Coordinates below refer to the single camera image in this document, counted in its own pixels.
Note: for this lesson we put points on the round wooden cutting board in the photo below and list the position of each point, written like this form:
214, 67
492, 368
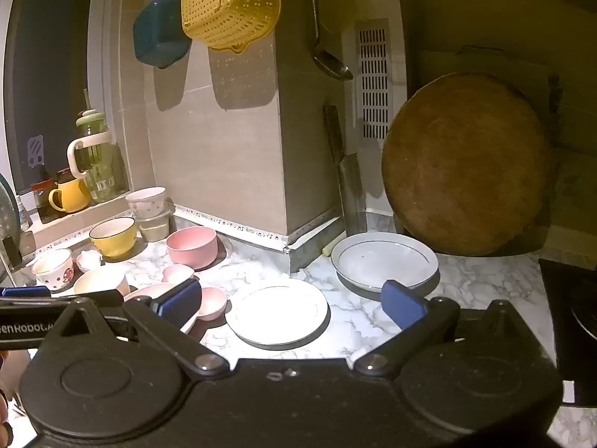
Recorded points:
466, 163

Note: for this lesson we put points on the clear wall hook sticker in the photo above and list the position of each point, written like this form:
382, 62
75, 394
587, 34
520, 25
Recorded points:
35, 149

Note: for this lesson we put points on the teal hanging basin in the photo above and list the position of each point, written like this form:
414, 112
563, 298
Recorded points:
156, 37

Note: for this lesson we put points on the white floral bowl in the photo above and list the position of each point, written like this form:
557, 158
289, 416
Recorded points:
146, 205

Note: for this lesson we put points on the steel cleaver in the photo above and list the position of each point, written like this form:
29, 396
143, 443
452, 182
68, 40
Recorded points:
350, 186

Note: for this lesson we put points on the white deep plate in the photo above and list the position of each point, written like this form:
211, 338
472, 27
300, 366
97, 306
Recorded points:
378, 261

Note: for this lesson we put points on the white slotted vent panel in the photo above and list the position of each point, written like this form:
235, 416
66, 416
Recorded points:
373, 85

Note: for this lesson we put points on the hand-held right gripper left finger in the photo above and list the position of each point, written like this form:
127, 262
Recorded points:
179, 305

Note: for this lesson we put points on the cream bowl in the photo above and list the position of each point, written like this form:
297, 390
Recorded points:
100, 282

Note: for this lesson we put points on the dark glass jar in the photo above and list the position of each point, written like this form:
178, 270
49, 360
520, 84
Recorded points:
44, 198
65, 175

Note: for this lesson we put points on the person's left hand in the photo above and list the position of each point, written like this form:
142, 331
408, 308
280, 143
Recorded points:
7, 373

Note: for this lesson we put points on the pink plate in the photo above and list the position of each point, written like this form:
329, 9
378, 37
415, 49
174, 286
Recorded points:
144, 291

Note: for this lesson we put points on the large pink bowl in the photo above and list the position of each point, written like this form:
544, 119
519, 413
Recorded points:
191, 252

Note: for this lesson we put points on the small black box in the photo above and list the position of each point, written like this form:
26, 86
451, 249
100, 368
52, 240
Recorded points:
11, 252

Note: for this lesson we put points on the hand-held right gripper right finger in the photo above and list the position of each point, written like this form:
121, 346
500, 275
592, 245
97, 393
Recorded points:
403, 305

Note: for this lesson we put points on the yellow mug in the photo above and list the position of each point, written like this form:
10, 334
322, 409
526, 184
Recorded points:
72, 196

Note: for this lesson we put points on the steel colander with teal rim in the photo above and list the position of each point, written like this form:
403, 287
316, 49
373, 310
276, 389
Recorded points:
5, 210

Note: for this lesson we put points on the yellow bowl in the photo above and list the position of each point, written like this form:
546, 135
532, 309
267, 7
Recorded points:
114, 242

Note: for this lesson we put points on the black stove top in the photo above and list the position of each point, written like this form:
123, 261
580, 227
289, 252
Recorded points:
573, 326

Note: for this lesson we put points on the small pink flower dish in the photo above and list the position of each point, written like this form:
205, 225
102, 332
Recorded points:
88, 260

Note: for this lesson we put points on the hanging metal ladle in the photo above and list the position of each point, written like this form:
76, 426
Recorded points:
332, 63

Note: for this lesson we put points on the clear lidded plastic container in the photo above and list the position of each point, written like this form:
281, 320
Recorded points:
154, 231

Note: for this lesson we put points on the yellow perforated plastic basket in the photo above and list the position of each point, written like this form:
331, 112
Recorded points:
228, 4

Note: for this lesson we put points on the white mushroom print bowl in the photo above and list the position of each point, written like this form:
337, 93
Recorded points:
53, 273

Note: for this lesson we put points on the small pink bowl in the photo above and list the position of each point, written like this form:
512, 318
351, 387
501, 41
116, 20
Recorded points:
212, 303

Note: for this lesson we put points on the pink heart-shaped dish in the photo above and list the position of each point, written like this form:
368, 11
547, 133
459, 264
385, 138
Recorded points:
177, 274

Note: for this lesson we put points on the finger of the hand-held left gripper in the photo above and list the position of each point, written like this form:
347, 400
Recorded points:
25, 291

